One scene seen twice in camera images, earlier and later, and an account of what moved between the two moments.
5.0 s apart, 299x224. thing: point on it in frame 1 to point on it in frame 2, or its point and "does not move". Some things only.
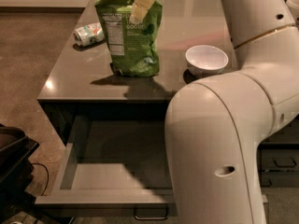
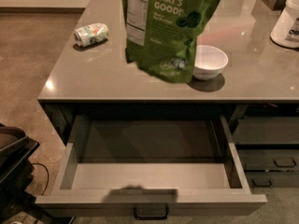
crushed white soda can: [89, 35] does not move
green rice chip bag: [134, 48] to [163, 23]
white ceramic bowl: [206, 60] does not move
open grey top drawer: [113, 161] does not move
